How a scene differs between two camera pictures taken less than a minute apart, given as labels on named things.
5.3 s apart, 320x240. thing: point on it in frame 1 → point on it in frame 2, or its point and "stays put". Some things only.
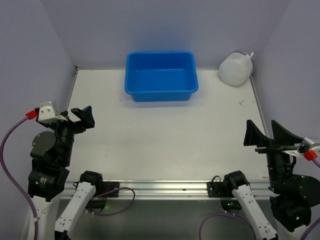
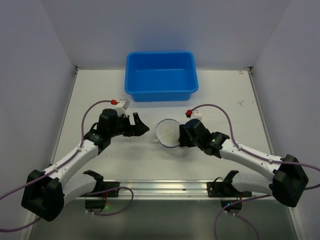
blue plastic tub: (161, 76) stays put
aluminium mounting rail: (189, 189) stays put
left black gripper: (69, 122) → (131, 125)
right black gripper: (272, 149) → (183, 135)
